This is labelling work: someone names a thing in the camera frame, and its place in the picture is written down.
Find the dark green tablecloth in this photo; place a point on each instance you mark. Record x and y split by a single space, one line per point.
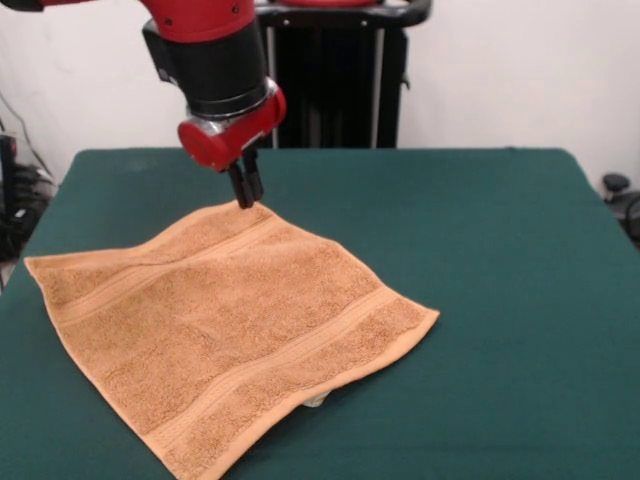
500 300

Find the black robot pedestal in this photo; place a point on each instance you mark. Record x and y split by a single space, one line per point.
345 75

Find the black electronics box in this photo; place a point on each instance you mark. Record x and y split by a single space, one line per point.
7 170

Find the orange terry towel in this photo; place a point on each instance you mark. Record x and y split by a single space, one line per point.
225 310

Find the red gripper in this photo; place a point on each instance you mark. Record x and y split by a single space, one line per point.
225 140

